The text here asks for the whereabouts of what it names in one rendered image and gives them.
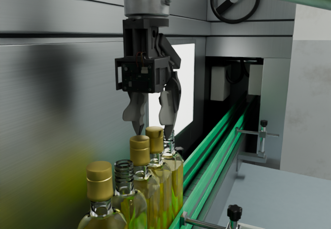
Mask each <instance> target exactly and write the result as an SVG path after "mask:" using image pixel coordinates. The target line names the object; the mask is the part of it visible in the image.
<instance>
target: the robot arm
mask: <svg viewBox="0 0 331 229"><path fill-rule="evenodd" d="M281 1H286V2H291V3H296V4H301V5H306V6H311V7H315V8H320V9H325V10H330V11H331V0H281ZM171 2H172V0H124V15H125V16H126V17H128V19H126V20H123V44H124V57H123V58H115V77H116V90H120V89H122V91H123V92H128V95H129V97H130V103H129V105H128V106H127V108H126V109H125V110H124V112H123V120H124V121H131V122H132V126H133V128H134V131H135V133H136V135H141V132H142V130H143V127H144V122H143V116H144V114H145V112H144V105H145V103H146V102H147V100H148V94H147V93H149V94H154V93H160V96H159V103H160V105H161V109H160V112H159V122H160V125H161V126H165V127H164V134H165V140H169V138H170V136H171V134H172V132H173V130H174V127H175V123H176V118H177V113H178V110H179V105H180V100H181V84H180V81H179V79H178V75H177V71H173V70H174V69H180V66H181V58H180V57H179V55H178V54H177V52H176V51H175V50H174V48H173V47H172V45H171V44H170V43H169V41H168V40H167V38H166V37H165V36H164V34H163V33H159V28H164V27H169V19H166V17H168V16H169V14H170V5H169V3H171ZM118 67H121V69H122V82H120V83H119V82H118ZM164 88H165V90H164Z"/></svg>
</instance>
